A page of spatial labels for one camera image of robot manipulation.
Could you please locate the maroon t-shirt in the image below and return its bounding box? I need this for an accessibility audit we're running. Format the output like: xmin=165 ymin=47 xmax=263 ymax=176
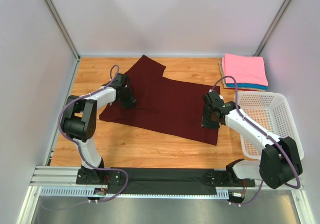
xmin=99 ymin=55 xmax=219 ymax=145

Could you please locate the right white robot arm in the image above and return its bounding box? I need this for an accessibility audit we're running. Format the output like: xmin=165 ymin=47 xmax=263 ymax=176
xmin=202 ymin=91 xmax=305 ymax=189

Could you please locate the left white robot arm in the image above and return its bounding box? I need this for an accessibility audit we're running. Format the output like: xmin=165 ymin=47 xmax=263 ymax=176
xmin=58 ymin=74 xmax=137 ymax=184

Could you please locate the blue folded t-shirt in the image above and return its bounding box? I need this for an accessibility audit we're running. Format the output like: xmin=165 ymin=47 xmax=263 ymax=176
xmin=225 ymin=83 xmax=268 ymax=90

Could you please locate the pink folded t-shirt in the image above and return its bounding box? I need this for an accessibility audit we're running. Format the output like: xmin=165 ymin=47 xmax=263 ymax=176
xmin=222 ymin=53 xmax=269 ymax=87

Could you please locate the white plastic basket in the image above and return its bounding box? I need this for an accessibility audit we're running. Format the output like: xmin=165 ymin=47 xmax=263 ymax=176
xmin=234 ymin=91 xmax=305 ymax=160

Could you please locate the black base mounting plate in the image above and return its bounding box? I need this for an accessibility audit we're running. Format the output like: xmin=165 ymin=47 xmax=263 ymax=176
xmin=76 ymin=168 xmax=255 ymax=195

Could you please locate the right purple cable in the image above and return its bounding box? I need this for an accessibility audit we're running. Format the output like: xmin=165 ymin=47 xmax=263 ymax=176
xmin=211 ymin=75 xmax=302 ymax=208

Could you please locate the right aluminium frame post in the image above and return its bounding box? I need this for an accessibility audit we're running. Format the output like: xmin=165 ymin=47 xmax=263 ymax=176
xmin=254 ymin=0 xmax=293 ymax=57

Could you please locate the aluminium frame post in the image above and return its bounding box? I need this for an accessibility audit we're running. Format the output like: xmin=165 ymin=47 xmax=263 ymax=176
xmin=43 ymin=0 xmax=81 ymax=61
xmin=254 ymin=0 xmax=293 ymax=57

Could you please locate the aluminium slotted cable rail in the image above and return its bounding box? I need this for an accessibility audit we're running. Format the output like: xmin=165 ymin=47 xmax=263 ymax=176
xmin=29 ymin=165 xmax=305 ymax=199

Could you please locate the left aluminium frame post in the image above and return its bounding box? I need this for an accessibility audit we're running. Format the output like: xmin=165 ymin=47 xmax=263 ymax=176
xmin=43 ymin=0 xmax=81 ymax=61

